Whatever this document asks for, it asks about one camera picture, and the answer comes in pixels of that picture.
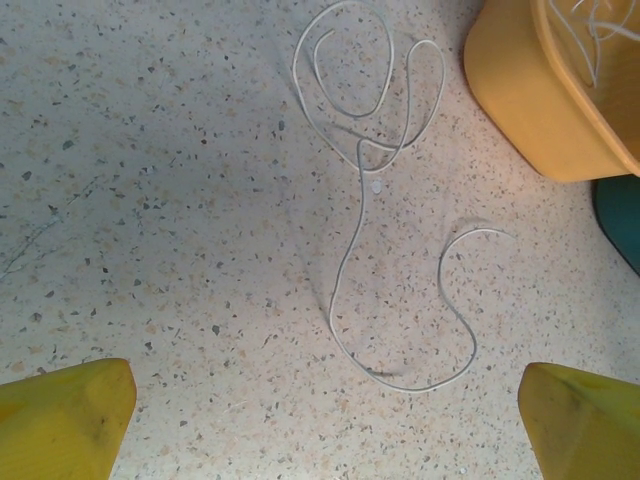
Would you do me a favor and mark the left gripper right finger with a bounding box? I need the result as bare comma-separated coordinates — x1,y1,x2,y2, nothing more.
517,362,640,480

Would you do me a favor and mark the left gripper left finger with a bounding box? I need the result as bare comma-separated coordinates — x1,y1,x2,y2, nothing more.
0,357,138,480

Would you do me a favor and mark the thin white cable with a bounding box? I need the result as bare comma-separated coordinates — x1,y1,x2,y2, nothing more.
547,0,609,87
569,0,640,44
292,0,518,394

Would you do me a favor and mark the teal plastic bin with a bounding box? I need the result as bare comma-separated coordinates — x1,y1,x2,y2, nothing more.
592,174,640,278

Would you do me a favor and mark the orange plastic bin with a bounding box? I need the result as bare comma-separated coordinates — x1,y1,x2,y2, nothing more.
463,0,640,183

